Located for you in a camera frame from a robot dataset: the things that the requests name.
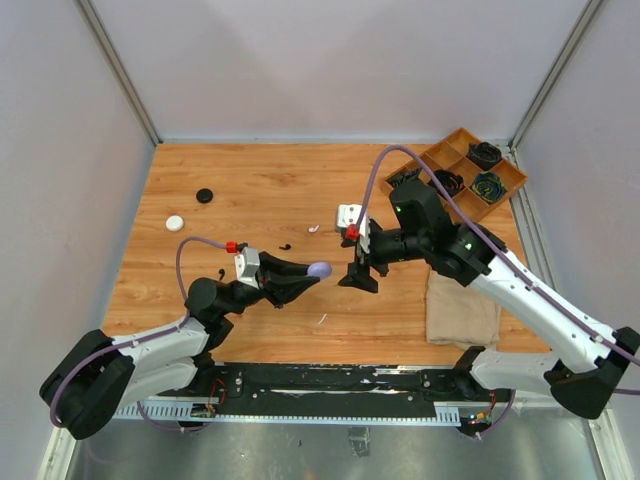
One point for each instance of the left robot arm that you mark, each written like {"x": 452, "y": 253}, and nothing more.
{"x": 102, "y": 374}

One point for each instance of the blue yellow rolled tie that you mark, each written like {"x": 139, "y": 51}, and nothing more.
{"x": 489, "y": 187}

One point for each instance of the beige folded cloth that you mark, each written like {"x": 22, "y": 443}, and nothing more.
{"x": 459, "y": 316}

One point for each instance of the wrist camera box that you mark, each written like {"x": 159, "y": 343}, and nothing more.
{"x": 346, "y": 214}
{"x": 247, "y": 265}

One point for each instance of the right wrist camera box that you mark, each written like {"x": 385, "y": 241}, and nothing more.
{"x": 346, "y": 214}

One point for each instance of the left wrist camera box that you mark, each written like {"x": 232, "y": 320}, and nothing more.
{"x": 247, "y": 265}

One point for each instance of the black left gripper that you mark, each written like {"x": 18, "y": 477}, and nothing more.
{"x": 287, "y": 291}

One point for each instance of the wooden compartment tray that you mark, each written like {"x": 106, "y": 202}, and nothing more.
{"x": 474, "y": 173}

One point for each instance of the aluminium frame rail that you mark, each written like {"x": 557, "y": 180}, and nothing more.
{"x": 93, "y": 21}

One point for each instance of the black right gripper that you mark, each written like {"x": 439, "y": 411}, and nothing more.
{"x": 358, "y": 276}

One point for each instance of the black orange rolled tie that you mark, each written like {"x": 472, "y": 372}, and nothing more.
{"x": 452, "y": 182}

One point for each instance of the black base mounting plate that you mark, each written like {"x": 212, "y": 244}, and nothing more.
{"x": 332, "y": 391}

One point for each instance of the purple earbud charging case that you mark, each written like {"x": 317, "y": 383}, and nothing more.
{"x": 321, "y": 270}

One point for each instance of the white round charging case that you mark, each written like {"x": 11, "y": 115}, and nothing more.
{"x": 174, "y": 223}

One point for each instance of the dark green rolled tie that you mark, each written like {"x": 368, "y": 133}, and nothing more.
{"x": 403, "y": 176}

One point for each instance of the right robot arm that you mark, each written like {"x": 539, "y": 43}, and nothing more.
{"x": 587, "y": 359}

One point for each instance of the black dotted rolled tie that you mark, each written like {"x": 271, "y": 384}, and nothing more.
{"x": 484, "y": 155}

